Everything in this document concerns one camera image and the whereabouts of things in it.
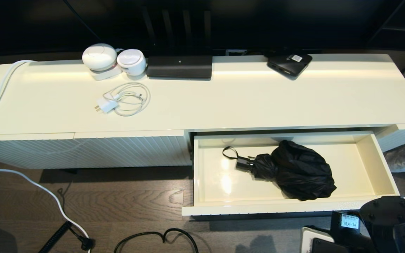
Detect thick white power cable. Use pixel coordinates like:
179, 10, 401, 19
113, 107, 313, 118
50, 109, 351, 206
0, 60, 94, 253

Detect small white round device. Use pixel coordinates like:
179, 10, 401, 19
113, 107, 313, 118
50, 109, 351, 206
117, 49, 148, 77

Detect thin white charging cable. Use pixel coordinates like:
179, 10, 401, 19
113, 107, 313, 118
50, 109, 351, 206
103, 83, 151, 117

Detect white plug adapter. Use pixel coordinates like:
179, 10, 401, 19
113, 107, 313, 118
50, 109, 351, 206
95, 98, 119, 114

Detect black coiled cable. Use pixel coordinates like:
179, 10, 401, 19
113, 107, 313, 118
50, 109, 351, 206
38, 221, 73, 253

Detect black power cable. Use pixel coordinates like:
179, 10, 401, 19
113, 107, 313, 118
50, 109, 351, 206
114, 228, 199, 253

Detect large white dome device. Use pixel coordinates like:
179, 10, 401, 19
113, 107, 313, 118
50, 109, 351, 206
82, 44, 123, 82

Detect black set-top box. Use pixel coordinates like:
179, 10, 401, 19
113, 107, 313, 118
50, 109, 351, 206
266, 53, 313, 78

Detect black router with antennas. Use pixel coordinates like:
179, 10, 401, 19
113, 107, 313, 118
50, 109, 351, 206
141, 7, 213, 79

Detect white ribbed drawer with handle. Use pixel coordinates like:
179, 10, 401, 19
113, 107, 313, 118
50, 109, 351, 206
181, 131, 405, 216

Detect white ribbed TV cabinet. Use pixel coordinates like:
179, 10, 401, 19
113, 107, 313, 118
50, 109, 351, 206
0, 53, 405, 170

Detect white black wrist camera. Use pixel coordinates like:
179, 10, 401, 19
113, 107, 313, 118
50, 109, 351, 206
300, 227, 351, 253

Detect black power plug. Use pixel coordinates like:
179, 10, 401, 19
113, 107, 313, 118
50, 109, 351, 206
70, 225, 96, 251

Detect black folding umbrella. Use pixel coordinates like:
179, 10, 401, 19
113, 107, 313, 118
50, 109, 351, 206
222, 140, 337, 201

